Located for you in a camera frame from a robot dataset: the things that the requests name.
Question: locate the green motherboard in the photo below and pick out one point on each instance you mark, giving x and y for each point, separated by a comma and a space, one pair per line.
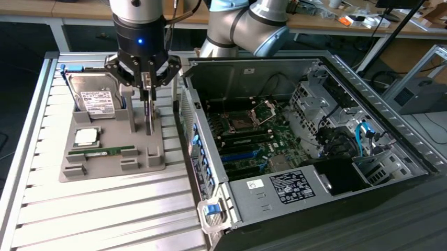
283, 146

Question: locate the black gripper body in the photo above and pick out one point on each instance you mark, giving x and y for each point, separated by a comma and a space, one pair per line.
139, 36

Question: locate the CPU socket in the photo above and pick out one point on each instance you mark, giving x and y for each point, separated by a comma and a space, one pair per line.
241, 123

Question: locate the wooden desk white frame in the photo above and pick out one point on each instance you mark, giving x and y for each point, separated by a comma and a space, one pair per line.
21, 10
437, 32

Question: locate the black monitor stand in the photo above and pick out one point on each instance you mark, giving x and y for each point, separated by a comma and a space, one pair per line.
389, 15

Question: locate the grey computer tower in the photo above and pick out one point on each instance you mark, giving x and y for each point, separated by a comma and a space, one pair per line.
419, 96

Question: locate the grey metal box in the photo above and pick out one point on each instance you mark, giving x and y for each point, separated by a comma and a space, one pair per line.
307, 8

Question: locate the brown cardboard box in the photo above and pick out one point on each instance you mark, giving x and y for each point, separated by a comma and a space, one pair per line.
179, 5

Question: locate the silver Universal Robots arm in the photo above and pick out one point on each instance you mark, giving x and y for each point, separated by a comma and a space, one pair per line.
137, 10

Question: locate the grey chipset heatsink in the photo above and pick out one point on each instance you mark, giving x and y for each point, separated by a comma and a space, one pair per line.
281, 162

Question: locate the silver disk bay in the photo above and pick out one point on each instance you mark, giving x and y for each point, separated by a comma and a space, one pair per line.
385, 167

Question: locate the blue disk caddy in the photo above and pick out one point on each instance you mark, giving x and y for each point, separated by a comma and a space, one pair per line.
75, 69

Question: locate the black graphics card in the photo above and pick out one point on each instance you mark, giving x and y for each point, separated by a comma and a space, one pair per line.
150, 115

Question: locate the grey parts rack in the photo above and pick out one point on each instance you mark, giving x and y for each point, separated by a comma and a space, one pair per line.
111, 167

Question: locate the silver disk bay cage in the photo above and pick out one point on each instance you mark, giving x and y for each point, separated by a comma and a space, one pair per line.
315, 102

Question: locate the open black PC case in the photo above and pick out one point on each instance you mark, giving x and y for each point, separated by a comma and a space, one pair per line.
279, 230

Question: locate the green RAM stick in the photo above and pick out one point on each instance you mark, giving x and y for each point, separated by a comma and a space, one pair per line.
111, 150

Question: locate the white cup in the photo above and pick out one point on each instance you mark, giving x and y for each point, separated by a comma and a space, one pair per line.
335, 3

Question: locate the small white box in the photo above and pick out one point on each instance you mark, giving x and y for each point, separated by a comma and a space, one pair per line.
371, 24

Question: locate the black RAM stick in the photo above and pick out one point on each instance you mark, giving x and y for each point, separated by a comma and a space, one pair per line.
245, 139

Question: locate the blue case latch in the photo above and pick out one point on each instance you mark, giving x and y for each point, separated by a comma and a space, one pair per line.
211, 210

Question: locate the aluminium profile frame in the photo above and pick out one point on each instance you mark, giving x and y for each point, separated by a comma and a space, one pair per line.
427, 56

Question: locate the black expansion slot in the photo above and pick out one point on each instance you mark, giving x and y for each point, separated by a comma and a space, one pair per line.
245, 171

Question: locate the blue expansion slot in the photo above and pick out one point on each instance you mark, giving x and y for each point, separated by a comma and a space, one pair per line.
241, 156

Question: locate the brown cardboard piece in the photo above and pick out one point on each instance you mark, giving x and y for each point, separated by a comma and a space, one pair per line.
437, 13

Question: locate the silver CPU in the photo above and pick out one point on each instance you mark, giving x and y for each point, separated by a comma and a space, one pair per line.
87, 137

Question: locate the metal socket cover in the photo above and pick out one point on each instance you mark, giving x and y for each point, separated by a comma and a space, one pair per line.
266, 108

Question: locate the grey power supply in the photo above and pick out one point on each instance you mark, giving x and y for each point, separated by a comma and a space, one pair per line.
251, 204

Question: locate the silver hard disk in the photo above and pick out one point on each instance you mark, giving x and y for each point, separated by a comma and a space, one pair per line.
98, 102

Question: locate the small orange box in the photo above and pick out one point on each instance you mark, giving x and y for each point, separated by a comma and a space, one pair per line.
346, 21

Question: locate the black stand pole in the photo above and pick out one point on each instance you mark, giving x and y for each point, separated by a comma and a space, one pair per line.
391, 38

